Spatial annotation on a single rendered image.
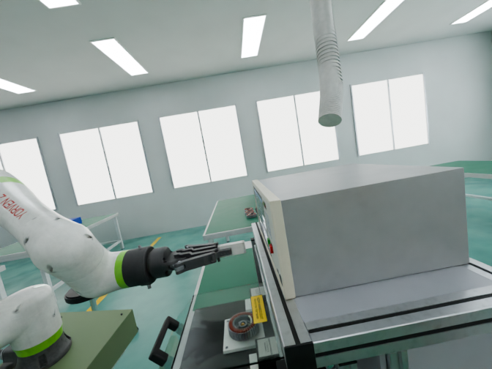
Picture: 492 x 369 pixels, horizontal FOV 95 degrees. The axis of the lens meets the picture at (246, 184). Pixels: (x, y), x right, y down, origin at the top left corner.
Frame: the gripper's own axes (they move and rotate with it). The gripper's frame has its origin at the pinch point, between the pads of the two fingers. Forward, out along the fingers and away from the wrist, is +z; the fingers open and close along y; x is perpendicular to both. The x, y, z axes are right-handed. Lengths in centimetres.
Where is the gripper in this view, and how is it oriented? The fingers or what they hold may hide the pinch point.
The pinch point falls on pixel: (231, 249)
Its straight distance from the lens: 61.1
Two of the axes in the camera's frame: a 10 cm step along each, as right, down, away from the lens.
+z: 9.8, -1.8, 0.3
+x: -1.7, -9.8, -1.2
